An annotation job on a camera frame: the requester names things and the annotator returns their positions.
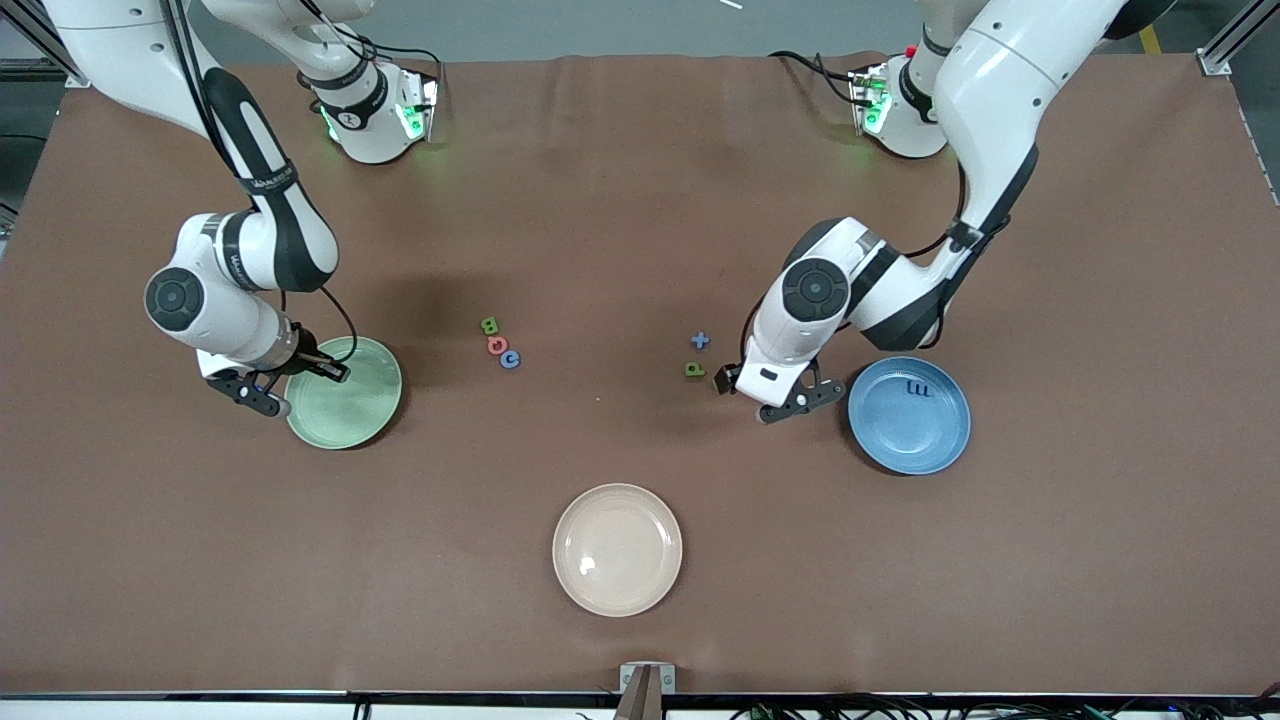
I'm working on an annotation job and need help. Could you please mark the brown table cloth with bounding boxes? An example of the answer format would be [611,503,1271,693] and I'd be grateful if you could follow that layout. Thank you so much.
[0,52,1280,698]

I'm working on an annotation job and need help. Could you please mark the grey metal mount bracket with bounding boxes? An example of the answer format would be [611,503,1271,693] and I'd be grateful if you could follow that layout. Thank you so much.
[619,662,677,694]

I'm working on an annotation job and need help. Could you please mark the aluminium frame profile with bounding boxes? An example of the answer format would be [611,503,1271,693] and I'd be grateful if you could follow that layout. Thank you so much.
[1197,0,1280,77]
[0,0,129,89]

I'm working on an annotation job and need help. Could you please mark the beige plate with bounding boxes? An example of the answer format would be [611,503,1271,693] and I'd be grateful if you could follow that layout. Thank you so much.
[552,483,684,618]

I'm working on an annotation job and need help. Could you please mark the black arm base cable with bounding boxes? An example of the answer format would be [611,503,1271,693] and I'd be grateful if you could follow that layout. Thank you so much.
[768,50,871,106]
[300,0,446,71]

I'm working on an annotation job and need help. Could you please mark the green plate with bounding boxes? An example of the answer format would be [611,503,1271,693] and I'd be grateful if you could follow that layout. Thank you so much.
[285,336,404,450]

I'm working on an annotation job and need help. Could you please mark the black cable bundle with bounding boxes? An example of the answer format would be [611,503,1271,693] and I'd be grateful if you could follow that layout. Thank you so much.
[730,700,1280,720]

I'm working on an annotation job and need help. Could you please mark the black table edge strip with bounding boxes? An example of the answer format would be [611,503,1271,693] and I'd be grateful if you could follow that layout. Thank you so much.
[0,688,1280,705]

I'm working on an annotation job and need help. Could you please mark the blue plate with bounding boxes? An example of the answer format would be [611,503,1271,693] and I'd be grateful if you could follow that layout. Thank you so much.
[847,356,972,476]

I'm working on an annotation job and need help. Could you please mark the black left arm base cable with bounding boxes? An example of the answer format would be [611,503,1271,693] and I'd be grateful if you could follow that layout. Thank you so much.
[768,50,871,106]

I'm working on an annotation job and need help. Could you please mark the black right arm base cable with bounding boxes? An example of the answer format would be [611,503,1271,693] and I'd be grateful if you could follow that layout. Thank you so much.
[300,0,446,71]

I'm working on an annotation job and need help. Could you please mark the tan mount post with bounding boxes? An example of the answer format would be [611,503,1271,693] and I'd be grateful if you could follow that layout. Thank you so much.
[612,668,667,720]

